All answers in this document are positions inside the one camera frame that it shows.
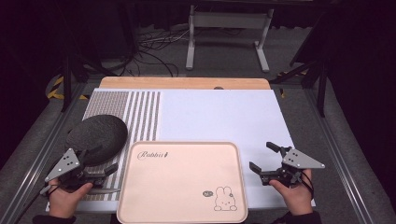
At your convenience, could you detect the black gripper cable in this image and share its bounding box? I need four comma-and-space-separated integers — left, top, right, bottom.
39, 184, 62, 198
299, 170, 315, 201

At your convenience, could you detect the bundle of black floor cables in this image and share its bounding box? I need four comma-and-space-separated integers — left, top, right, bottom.
122, 27, 191, 77

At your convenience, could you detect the aluminium floor rail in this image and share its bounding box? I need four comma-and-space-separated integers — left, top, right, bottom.
303, 88, 376, 224
0, 82, 92, 224

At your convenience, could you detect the person's left hand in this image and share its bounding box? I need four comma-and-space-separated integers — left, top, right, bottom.
48, 182, 93, 218

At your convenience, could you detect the pink tray with rabbit print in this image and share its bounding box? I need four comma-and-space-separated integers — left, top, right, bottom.
116, 141, 249, 224

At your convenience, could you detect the person's right hand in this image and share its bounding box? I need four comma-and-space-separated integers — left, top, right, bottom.
269, 169, 314, 217

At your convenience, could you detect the dark grey round cushion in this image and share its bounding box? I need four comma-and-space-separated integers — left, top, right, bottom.
65, 114, 129, 167

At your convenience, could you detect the black tripod stand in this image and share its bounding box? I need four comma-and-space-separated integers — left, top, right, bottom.
270, 12, 332, 119
59, 0, 120, 113

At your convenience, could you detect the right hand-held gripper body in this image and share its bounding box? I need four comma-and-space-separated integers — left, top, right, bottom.
259, 147, 326, 189

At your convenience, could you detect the white metal stand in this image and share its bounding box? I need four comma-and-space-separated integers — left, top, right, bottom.
185, 4, 275, 74

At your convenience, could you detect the wooden table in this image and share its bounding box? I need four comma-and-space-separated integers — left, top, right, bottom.
99, 77, 272, 91

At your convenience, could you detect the yellow and black floor tape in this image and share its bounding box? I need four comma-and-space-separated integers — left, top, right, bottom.
277, 70, 308, 99
46, 76, 91, 101

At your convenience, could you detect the white mat with striped part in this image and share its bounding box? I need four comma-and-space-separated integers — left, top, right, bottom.
46, 88, 316, 213

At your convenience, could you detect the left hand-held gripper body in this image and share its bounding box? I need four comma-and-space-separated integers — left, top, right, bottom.
45, 147, 106, 190

